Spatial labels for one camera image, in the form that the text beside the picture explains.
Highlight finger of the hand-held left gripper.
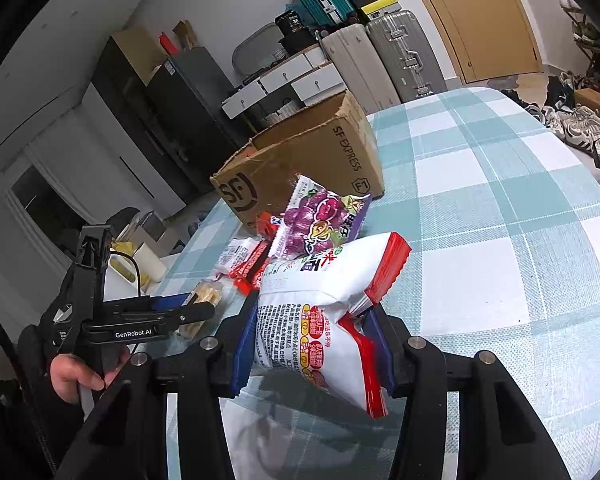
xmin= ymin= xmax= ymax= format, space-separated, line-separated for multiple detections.
xmin=149 ymin=293 xmax=194 ymax=311
xmin=169 ymin=302 xmax=216 ymax=331

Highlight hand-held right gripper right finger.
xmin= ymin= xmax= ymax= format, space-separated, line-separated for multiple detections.
xmin=362 ymin=305 xmax=573 ymax=480

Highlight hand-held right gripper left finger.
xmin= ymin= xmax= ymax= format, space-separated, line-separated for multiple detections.
xmin=55 ymin=290 xmax=260 ymax=480

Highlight yellow cake packet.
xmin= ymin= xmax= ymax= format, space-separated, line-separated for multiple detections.
xmin=177 ymin=280 xmax=226 ymax=341

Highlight long red wafer packet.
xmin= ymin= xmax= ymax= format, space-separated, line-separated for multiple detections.
xmin=228 ymin=240 xmax=276 ymax=293

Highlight white red-edged snack bag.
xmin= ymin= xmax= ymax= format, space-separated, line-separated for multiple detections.
xmin=250 ymin=232 xmax=412 ymax=420

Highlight small white snack packet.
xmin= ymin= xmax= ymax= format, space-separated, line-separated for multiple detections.
xmin=215 ymin=237 xmax=261 ymax=275

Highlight small red snack packet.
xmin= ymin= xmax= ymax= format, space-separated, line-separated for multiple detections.
xmin=257 ymin=211 xmax=283 ymax=238

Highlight large purple candy bag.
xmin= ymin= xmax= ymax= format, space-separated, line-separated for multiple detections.
xmin=269 ymin=174 xmax=373 ymax=261

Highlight brown cardboard box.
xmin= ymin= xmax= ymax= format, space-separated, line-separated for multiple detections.
xmin=210 ymin=89 xmax=385 ymax=236

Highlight person's left hand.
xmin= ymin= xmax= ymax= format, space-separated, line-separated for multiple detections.
xmin=49 ymin=347 xmax=131 ymax=406

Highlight cream tumbler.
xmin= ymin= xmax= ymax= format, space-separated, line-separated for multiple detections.
xmin=132 ymin=242 xmax=168 ymax=283

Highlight dark cloth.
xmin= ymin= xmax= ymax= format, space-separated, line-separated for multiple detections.
xmin=97 ymin=207 xmax=141 ymax=236

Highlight dark grey fridge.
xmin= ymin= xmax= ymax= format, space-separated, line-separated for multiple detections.
xmin=147 ymin=46 xmax=253 ymax=196

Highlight dark glass wardrobe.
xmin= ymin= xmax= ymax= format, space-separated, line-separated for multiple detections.
xmin=91 ymin=25 xmax=191 ymax=211

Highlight woven laundry basket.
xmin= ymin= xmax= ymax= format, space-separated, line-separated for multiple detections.
xmin=257 ymin=97 xmax=306 ymax=131

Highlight white desk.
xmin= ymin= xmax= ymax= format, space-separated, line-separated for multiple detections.
xmin=221 ymin=42 xmax=346 ymax=121

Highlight white drawer cabinet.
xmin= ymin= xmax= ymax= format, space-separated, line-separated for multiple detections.
xmin=290 ymin=62 xmax=348 ymax=108

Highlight grey-framed oval mirror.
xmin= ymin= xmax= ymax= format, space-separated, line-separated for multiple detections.
xmin=231 ymin=22 xmax=288 ymax=81

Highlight brown cardboard pieces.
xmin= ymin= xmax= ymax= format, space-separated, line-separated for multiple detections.
xmin=172 ymin=20 xmax=201 ymax=51

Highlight black case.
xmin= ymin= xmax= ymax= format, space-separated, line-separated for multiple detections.
xmin=279 ymin=27 xmax=321 ymax=53

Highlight beige suitcase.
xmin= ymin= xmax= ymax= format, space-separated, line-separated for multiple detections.
xmin=320 ymin=22 xmax=401 ymax=111

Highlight scattered group of sneakers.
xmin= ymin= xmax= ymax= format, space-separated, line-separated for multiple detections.
xmin=502 ymin=71 xmax=600 ymax=158

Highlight black tin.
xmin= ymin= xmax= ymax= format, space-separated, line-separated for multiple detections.
xmin=274 ymin=10 xmax=306 ymax=36

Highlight silver suitcase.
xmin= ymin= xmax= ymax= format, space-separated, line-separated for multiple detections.
xmin=365 ymin=10 xmax=448 ymax=103

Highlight small cardboard box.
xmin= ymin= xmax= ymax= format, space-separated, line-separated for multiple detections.
xmin=574 ymin=87 xmax=600 ymax=121

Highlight wooden door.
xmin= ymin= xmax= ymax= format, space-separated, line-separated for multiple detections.
xmin=397 ymin=0 xmax=541 ymax=83

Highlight yellow and black shoebox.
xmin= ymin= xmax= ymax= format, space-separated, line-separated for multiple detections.
xmin=357 ymin=0 xmax=401 ymax=21

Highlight wooden shoe rack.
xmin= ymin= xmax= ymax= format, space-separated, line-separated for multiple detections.
xmin=555 ymin=0 xmax=600 ymax=68

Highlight black cable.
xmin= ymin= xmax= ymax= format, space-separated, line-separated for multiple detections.
xmin=111 ymin=252 xmax=146 ymax=296

